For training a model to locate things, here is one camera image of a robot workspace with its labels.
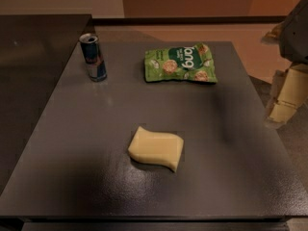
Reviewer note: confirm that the green snack bag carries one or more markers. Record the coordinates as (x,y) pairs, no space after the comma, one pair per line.
(194,63)

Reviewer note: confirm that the blue silver energy drink can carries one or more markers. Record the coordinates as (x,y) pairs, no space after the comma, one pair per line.
(94,60)

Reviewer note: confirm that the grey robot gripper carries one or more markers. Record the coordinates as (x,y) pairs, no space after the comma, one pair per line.
(295,38)

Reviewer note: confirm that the yellow wavy sponge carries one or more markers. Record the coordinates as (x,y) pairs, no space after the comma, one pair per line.
(156,148)

